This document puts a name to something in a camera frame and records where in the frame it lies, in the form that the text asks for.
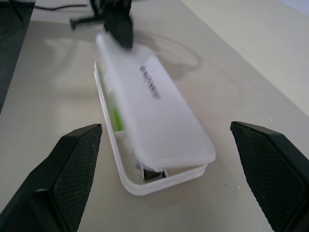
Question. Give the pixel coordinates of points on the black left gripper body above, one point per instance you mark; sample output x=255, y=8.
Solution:
x=111, y=7

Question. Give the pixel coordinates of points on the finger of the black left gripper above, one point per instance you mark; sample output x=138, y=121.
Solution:
x=120, y=31
x=87, y=20

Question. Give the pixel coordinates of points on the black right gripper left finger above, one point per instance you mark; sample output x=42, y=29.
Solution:
x=60, y=183

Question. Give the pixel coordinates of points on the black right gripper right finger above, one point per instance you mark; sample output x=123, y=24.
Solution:
x=277, y=183

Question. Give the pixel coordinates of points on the green plastic ruler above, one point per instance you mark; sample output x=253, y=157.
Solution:
x=118, y=118

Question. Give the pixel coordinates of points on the white plastic pencil case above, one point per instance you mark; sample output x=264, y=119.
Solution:
x=157, y=116

